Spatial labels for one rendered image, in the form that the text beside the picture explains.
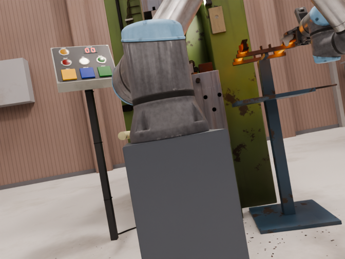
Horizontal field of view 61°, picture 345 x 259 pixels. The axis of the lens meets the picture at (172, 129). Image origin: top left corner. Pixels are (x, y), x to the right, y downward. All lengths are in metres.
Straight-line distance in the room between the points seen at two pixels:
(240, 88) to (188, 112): 1.40
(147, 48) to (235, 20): 1.50
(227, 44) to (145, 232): 1.62
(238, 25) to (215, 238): 1.66
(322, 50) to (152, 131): 0.82
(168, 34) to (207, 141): 0.25
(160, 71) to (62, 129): 5.40
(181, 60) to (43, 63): 5.63
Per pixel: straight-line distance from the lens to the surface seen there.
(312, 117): 6.89
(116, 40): 2.11
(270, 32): 6.53
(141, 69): 0.65
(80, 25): 6.05
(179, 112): 0.62
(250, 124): 2.01
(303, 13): 1.50
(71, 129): 5.95
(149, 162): 0.59
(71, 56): 1.85
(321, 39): 1.26
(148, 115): 0.63
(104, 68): 1.78
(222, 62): 2.02
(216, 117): 1.78
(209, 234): 0.64
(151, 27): 0.66
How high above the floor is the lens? 0.62
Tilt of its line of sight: 1 degrees down
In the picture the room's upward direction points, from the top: 10 degrees counter-clockwise
